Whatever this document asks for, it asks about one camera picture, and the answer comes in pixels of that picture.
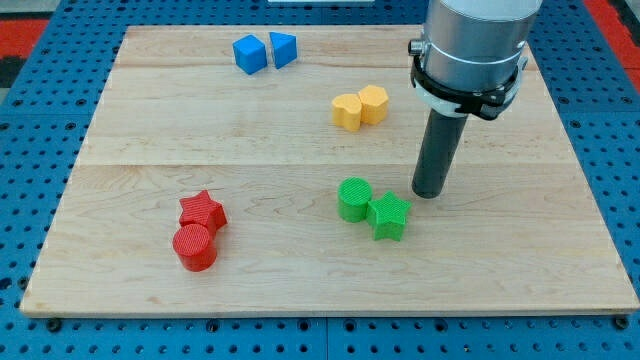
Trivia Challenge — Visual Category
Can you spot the green cylinder block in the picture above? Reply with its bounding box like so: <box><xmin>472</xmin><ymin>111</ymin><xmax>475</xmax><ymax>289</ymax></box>
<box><xmin>337</xmin><ymin>177</ymin><xmax>373</xmax><ymax>223</ymax></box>

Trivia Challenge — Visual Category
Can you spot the blue triangular prism block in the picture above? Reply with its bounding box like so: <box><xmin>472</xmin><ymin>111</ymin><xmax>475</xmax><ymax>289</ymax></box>
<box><xmin>269</xmin><ymin>32</ymin><xmax>298</xmax><ymax>69</ymax></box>

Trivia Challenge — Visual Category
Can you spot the red cylinder block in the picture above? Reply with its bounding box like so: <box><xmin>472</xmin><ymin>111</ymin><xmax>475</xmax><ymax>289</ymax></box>
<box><xmin>172</xmin><ymin>224</ymin><xmax>217</xmax><ymax>272</ymax></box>

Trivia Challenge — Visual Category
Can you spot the green star block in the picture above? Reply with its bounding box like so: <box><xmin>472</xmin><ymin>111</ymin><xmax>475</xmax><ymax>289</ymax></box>
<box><xmin>366</xmin><ymin>191</ymin><xmax>412</xmax><ymax>241</ymax></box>

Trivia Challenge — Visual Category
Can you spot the yellow hexagon block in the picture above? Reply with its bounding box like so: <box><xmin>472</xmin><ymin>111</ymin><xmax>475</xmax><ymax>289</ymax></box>
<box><xmin>358</xmin><ymin>85</ymin><xmax>389</xmax><ymax>125</ymax></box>

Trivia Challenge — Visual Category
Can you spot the light wooden board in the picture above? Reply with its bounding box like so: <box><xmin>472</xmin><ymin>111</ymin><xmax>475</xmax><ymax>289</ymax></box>
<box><xmin>20</xmin><ymin>26</ymin><xmax>639</xmax><ymax>319</ymax></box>

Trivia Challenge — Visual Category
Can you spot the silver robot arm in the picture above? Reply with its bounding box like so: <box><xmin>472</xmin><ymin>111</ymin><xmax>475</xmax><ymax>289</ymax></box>
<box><xmin>408</xmin><ymin>0</ymin><xmax>542</xmax><ymax>120</ymax></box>

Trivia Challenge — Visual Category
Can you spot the black cable clamp ring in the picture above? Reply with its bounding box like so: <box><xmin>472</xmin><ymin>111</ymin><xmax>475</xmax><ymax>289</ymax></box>
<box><xmin>410</xmin><ymin>54</ymin><xmax>521</xmax><ymax>122</ymax></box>

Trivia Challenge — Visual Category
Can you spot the blue cube block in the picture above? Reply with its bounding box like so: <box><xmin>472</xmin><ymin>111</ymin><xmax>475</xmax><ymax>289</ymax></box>
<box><xmin>232</xmin><ymin>34</ymin><xmax>268</xmax><ymax>75</ymax></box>

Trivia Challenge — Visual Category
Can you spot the yellow heart block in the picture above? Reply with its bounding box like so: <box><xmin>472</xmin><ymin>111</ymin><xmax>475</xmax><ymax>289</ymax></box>
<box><xmin>331</xmin><ymin>94</ymin><xmax>362</xmax><ymax>132</ymax></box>

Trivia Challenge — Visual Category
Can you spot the red star block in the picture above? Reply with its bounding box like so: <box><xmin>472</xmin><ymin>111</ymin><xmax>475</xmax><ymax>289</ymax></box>
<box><xmin>179</xmin><ymin>190</ymin><xmax>228</xmax><ymax>234</ymax></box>

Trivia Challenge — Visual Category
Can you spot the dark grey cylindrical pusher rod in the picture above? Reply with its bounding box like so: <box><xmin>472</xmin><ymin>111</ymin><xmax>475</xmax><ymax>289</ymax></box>
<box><xmin>412</xmin><ymin>110</ymin><xmax>468</xmax><ymax>199</ymax></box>

